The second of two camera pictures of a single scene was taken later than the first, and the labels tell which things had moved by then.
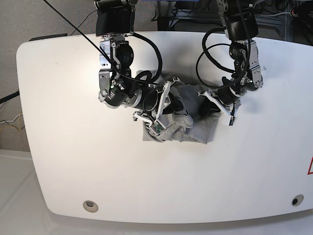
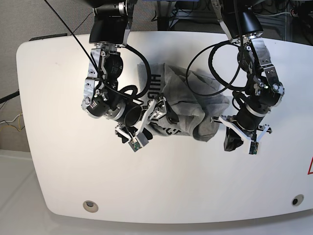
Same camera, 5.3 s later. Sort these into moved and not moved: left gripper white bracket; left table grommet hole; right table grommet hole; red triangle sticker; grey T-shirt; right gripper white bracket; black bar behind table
Moved: right gripper white bracket; left gripper white bracket; grey T-shirt
Not moved: red triangle sticker; black bar behind table; right table grommet hole; left table grommet hole
